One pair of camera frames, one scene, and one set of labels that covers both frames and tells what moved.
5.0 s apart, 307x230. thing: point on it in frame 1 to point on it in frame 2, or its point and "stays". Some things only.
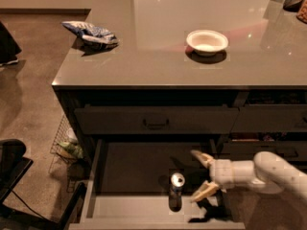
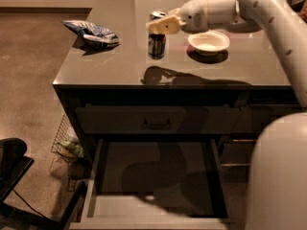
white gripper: [221, 173] to [194, 15]
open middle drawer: [147, 184] stays
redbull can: [176, 192] to [156, 42]
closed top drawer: [155, 121] stays
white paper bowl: [206, 42] stays
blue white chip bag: [92, 35] stays
